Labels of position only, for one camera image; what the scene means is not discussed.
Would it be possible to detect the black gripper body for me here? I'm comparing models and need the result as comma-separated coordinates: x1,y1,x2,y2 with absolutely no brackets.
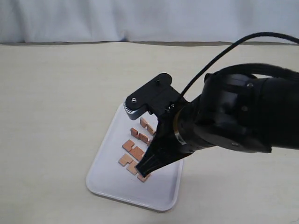
173,72,272,153

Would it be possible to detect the white plastic tray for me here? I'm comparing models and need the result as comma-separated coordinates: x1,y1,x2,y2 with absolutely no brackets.
86,105,184,212

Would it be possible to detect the white backdrop cloth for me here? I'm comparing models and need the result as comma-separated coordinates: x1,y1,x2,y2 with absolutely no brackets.
0,0,299,43

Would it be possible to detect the wooden notched piece one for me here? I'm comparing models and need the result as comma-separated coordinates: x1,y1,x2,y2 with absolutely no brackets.
118,154,151,182

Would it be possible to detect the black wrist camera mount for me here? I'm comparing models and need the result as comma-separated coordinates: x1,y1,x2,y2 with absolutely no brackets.
123,73,187,120

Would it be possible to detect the wooden notched piece three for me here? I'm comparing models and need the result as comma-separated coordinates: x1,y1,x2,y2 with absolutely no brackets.
130,127,152,146

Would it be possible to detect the wooden notched piece four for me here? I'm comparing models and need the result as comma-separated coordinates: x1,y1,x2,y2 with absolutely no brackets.
140,117,156,136

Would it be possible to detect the wooden notched piece two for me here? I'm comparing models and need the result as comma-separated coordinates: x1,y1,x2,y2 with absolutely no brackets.
122,140,145,161

